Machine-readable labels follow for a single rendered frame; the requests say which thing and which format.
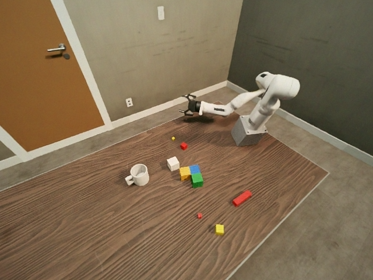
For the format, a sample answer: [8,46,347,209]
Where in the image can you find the green cube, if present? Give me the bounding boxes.
[191,173,203,188]

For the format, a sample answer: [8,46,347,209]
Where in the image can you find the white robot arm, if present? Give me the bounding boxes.
[199,72,300,131]

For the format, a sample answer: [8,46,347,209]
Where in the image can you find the yellow cube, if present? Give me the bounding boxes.
[215,225,224,235]
[180,166,191,181]

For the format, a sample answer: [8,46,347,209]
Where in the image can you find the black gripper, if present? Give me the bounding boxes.
[179,94,201,116]

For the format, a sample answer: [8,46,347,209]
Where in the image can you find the blue cube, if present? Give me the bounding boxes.
[189,165,200,174]

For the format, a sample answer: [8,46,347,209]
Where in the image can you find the white mug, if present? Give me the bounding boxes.
[125,164,149,186]

